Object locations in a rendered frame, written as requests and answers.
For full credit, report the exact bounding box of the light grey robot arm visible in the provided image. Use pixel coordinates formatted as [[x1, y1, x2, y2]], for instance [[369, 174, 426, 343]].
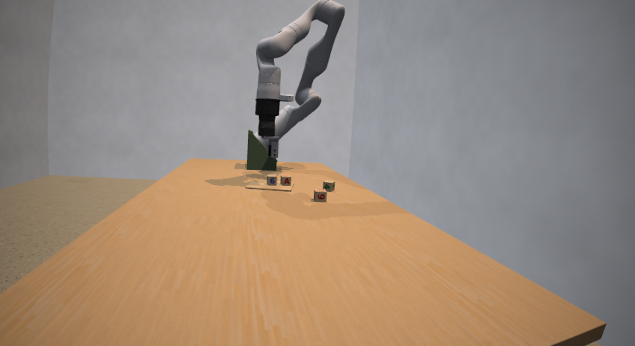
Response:
[[256, 0, 345, 139]]

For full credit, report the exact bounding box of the beige flat mat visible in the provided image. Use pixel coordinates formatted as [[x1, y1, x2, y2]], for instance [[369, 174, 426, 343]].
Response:
[[246, 180, 294, 192]]

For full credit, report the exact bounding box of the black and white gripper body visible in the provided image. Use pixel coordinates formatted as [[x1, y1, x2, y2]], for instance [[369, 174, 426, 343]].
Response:
[[255, 82, 294, 136]]

